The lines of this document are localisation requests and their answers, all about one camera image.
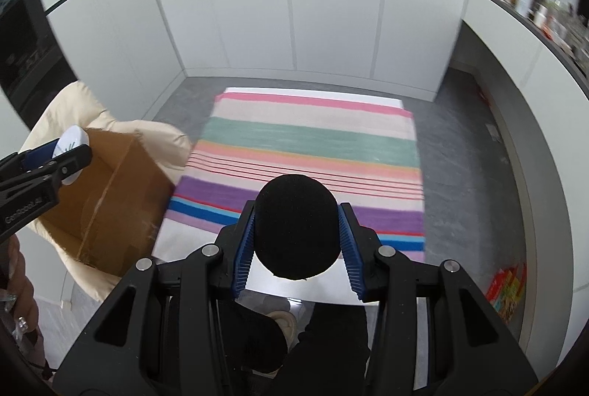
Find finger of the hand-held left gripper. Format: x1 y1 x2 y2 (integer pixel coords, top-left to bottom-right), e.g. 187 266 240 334
0 145 93 194
0 137 63 180

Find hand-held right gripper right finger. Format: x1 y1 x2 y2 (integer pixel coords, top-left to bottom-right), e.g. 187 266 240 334
338 202 539 396

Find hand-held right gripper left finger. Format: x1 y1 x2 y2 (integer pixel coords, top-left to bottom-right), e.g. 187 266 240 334
52 199 258 396

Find white round jar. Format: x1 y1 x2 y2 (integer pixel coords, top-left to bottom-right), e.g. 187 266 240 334
52 125 90 186

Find brown cardboard box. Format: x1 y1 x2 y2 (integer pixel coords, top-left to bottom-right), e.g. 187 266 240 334
34 128 176 277

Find black round puff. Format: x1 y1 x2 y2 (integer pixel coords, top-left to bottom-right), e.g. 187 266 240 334
254 174 342 279

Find person's left hand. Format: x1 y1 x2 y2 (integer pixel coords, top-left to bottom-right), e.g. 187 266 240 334
0 235 40 332

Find person's left leg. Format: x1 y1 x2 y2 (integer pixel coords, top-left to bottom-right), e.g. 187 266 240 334
221 301 288 378

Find person's leg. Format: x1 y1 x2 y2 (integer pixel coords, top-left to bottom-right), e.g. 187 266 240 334
281 301 371 396
221 301 288 378

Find cream padded chair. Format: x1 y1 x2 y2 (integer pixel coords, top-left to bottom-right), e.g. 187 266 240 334
18 82 193 302

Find person's right leg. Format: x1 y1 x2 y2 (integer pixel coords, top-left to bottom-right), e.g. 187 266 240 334
281 301 371 396

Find striped colourful cloth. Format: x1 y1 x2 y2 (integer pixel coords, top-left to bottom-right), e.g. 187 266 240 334
165 90 426 263

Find colourful toy box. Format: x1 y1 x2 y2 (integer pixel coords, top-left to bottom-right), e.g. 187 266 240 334
485 262 526 325

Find white curved counter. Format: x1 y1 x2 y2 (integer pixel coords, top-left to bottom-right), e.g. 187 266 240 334
442 0 589 369

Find group of clear glassware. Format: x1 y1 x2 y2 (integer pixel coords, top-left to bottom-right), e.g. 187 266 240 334
534 0 589 70

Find white wall cabinets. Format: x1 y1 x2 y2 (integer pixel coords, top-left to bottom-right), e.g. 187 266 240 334
30 0 479 102

